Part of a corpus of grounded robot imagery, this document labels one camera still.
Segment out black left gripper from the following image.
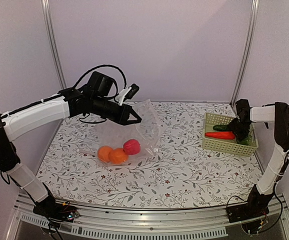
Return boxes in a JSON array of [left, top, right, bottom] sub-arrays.
[[90, 95, 142, 126]]

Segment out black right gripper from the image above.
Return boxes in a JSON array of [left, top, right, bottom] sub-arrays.
[[227, 118, 251, 142]]

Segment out green leafy vegetable toy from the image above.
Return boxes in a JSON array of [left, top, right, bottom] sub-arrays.
[[236, 134, 253, 146]]

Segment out red strawberry toy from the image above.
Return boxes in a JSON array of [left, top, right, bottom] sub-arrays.
[[123, 139, 141, 156]]

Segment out clear zip top bag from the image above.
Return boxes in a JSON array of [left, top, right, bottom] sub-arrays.
[[79, 99, 161, 166]]

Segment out orange tangerine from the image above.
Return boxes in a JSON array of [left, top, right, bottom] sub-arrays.
[[108, 148, 129, 165], [97, 145, 113, 163]]

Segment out orange tangerine front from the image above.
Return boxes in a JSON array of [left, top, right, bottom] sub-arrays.
[[97, 145, 113, 163]]

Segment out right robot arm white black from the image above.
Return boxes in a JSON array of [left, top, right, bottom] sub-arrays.
[[229, 99, 289, 218]]

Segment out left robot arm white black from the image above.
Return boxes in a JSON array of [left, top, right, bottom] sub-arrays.
[[0, 70, 142, 217]]

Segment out red carrot toy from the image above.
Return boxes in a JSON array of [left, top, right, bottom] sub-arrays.
[[204, 131, 236, 140]]

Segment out beige perforated plastic basket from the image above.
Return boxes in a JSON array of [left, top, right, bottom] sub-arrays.
[[202, 112, 259, 157]]

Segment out green cucumber toy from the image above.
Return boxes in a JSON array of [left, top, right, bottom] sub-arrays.
[[212, 124, 232, 132]]

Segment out floral pattern table mat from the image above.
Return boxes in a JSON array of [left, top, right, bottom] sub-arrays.
[[37, 102, 262, 209]]

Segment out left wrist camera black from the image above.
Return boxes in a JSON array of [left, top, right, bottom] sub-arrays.
[[115, 83, 140, 106]]

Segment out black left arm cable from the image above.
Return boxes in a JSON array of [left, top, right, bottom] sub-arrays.
[[74, 64, 128, 96]]

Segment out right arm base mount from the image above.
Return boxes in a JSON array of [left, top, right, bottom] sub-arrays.
[[225, 196, 269, 223]]

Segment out front aluminium rail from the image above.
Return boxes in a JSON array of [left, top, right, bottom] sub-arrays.
[[5, 192, 289, 240]]

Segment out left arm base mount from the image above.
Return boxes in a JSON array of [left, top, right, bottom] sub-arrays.
[[32, 183, 80, 223]]

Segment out right aluminium frame post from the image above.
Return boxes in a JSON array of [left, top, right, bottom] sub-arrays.
[[230, 0, 260, 106]]

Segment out aluminium frame post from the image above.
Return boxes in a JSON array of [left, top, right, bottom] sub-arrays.
[[230, 0, 260, 106], [41, 0, 67, 89]]

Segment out left aluminium frame post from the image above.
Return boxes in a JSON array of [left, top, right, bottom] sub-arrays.
[[41, 0, 67, 89]]

